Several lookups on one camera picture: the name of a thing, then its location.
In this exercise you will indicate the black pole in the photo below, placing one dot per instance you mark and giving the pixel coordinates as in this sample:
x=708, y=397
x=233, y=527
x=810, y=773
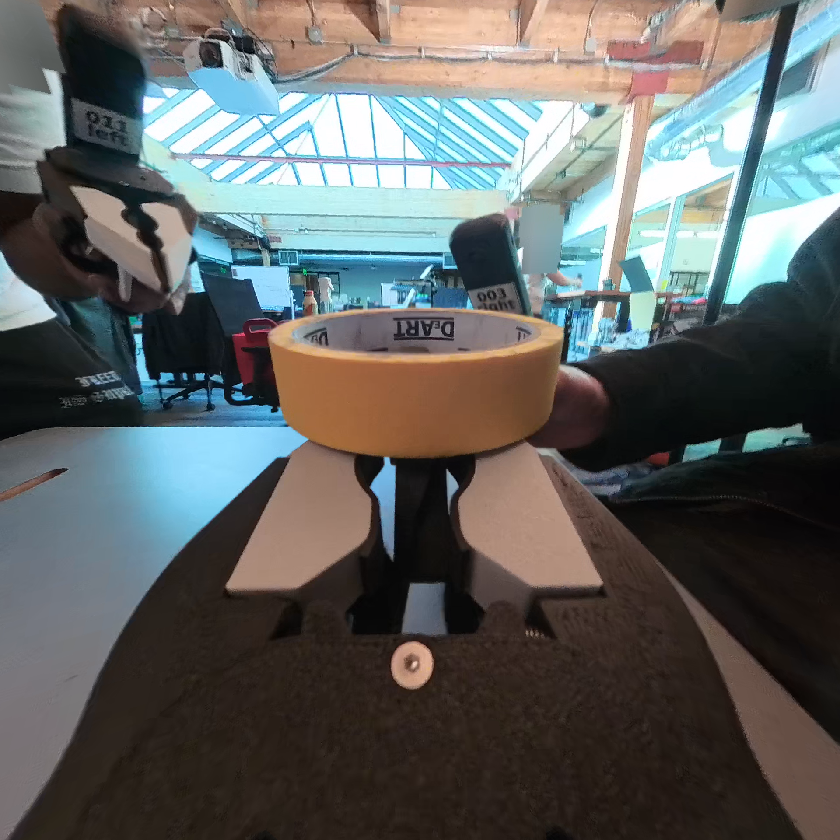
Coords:
x=754, y=164

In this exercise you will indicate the person's right hand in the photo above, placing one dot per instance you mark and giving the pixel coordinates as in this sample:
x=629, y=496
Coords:
x=577, y=407

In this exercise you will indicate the black office chair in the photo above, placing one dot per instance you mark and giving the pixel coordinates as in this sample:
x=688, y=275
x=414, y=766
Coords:
x=177, y=348

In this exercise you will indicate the red bag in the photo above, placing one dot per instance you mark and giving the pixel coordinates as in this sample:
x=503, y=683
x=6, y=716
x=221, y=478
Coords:
x=253, y=354

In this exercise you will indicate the yellow masking tape roll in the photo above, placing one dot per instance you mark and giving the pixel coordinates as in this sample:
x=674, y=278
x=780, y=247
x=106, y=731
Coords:
x=413, y=394

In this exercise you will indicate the white ceiling projector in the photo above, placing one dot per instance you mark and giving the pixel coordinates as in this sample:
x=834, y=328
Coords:
x=229, y=79

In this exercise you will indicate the wooden table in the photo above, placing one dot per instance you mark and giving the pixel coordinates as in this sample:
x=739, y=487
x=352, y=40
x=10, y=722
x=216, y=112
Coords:
x=590, y=296

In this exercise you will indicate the whiteboard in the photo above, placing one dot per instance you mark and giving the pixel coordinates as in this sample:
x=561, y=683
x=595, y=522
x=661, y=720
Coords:
x=269, y=289

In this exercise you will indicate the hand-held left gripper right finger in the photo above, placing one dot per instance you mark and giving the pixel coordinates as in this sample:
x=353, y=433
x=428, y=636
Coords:
x=525, y=525

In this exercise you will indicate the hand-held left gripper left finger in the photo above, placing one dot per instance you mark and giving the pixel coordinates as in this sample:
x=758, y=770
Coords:
x=302, y=525

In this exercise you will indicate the person's right forearm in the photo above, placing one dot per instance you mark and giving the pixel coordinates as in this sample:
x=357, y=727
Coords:
x=722, y=348

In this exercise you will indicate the wooden column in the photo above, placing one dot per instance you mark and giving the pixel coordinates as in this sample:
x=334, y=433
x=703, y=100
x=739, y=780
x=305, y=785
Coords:
x=630, y=197

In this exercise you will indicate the grey desk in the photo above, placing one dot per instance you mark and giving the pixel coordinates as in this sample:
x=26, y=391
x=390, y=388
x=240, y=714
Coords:
x=98, y=558

